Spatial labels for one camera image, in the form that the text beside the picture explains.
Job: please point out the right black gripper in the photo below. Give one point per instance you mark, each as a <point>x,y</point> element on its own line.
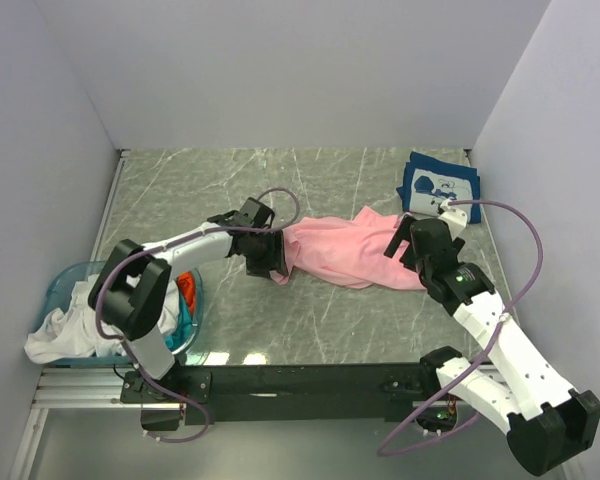
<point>403,232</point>

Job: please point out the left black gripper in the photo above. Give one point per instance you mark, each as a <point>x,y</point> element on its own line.
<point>274,260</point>

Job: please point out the pink t shirt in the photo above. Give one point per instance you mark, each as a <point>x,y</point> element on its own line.
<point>348,253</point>

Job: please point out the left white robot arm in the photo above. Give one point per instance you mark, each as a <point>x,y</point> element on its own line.
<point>131,289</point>

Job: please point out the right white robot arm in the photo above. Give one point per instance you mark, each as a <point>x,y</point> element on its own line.
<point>545,419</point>

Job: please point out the folded blue printed t shirt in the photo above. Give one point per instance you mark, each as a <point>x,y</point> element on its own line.
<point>427,182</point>

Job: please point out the orange t shirt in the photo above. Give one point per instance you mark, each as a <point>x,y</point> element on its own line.
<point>187,287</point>

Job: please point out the teal t shirt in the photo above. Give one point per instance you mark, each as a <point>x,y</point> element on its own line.
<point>187,329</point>

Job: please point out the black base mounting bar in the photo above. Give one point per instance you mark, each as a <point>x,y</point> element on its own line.
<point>243,393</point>

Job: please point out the blue plastic laundry basket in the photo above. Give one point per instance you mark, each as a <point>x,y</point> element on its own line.
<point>58,296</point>

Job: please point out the white t shirt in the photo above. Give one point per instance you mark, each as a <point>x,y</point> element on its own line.
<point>72,333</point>

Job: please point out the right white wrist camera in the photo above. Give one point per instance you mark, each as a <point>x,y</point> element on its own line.
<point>455,218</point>

